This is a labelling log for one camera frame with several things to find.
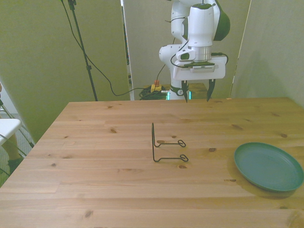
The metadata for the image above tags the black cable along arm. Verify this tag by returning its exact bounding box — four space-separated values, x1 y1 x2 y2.
165 16 229 69

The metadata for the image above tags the black wire plate stand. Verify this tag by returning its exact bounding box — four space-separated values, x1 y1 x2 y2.
151 123 190 163

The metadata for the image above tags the yellow emergency stop button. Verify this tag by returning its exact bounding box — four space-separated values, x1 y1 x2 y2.
151 80 162 93

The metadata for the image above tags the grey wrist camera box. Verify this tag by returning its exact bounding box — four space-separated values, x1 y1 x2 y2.
180 61 221 73

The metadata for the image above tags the person leg with shoe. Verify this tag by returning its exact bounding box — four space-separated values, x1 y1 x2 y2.
3 134 24 174

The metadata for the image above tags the thin black tripod pole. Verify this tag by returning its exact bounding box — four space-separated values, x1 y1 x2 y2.
60 0 98 102

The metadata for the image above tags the dark green round plate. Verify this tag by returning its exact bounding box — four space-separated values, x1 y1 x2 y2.
234 142 304 192

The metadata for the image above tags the coiled dark cable bundle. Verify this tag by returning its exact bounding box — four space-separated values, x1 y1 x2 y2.
138 87 171 101

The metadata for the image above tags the black tripod camera cable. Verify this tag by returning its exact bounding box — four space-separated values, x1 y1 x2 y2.
60 0 152 97

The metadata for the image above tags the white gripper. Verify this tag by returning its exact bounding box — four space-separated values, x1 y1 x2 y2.
172 56 226 103

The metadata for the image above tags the white folding chair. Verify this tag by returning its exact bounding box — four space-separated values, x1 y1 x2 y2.
0 98 36 178

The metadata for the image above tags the small wooden robot table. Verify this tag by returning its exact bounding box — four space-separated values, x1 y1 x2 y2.
142 83 207 101

